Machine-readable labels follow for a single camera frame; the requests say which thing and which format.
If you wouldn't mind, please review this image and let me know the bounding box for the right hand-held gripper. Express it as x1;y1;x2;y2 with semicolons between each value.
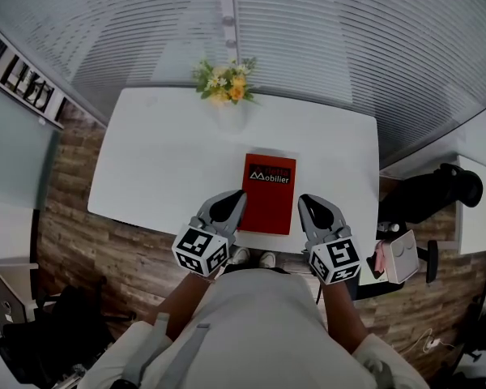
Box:
298;194;363;286

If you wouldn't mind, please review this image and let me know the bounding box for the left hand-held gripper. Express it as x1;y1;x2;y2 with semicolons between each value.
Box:
171;190;249;278

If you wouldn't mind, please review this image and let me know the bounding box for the red book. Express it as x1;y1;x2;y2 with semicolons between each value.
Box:
237;153;298;237

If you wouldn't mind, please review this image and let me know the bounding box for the person's right forearm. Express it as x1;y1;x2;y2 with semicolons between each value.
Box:
319;280;370;357

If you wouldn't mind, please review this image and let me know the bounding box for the person's left forearm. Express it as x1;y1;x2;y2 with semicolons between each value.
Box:
145;271;216;344

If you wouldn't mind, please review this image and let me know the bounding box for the person's left white shoe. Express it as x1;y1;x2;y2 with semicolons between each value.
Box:
230;247;251;267

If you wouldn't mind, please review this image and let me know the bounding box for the black phone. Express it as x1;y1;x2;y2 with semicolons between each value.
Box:
366;255;384;280

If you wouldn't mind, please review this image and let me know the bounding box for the pink cloth item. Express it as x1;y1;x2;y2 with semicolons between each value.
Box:
374;241;390;271

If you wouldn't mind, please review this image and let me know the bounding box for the white flat box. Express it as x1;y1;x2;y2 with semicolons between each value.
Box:
358;267;390;288

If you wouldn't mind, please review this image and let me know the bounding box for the white vase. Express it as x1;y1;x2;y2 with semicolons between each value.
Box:
214;94;254;131

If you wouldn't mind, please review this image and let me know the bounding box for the black office chair with headrest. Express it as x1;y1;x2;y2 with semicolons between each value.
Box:
356;162;485;301

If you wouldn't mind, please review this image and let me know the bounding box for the person's white shirt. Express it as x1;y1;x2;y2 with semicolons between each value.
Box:
76;267;430;389

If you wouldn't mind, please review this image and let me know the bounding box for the yellow and green flower bouquet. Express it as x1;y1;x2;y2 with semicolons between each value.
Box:
192;57;261;106

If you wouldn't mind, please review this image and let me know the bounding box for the white side desk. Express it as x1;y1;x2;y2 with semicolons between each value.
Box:
455;154;486;257

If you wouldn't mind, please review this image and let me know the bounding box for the grey cabinet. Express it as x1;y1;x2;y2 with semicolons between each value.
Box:
0;257;40;332

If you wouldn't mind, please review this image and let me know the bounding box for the black stair railing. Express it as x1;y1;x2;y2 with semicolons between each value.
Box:
0;26;66;126

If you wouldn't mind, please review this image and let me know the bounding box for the grey chest strap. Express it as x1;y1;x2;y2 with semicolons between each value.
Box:
157;322;211;389

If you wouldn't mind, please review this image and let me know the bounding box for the white floor cable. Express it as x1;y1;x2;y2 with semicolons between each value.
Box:
411;327;457;355

